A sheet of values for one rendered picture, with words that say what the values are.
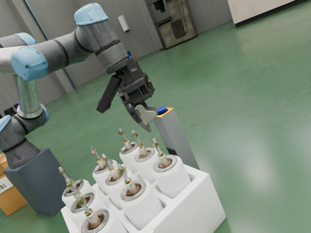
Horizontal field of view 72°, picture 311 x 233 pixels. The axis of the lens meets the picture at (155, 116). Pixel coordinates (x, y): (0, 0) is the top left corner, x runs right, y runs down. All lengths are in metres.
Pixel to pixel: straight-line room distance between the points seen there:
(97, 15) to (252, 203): 0.71
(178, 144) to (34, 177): 0.73
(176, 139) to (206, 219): 0.31
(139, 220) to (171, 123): 0.38
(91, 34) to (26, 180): 0.84
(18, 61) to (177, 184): 0.50
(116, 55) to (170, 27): 6.66
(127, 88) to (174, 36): 6.67
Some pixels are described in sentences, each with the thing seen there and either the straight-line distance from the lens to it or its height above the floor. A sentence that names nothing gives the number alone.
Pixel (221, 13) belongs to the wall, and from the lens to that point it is 7.92.
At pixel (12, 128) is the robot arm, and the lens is 1.24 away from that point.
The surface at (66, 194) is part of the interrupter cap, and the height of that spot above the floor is 0.25.
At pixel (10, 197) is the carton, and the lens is 1.63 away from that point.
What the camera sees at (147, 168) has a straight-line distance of 0.71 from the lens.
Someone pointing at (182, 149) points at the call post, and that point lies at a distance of 0.89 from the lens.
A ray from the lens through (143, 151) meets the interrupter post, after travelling 0.72.
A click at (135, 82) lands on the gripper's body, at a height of 0.50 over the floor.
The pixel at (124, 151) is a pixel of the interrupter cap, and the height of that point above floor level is 0.25.
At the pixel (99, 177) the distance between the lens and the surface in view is 0.79.
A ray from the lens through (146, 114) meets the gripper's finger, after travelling 0.60.
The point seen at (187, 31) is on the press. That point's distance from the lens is 7.13.
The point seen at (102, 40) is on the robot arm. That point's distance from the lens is 0.57.
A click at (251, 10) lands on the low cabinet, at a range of 5.22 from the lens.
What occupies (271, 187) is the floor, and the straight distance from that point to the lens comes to 0.84.
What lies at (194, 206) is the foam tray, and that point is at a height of 0.13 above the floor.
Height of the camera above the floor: 0.59
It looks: 19 degrees down
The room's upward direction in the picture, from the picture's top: 25 degrees counter-clockwise
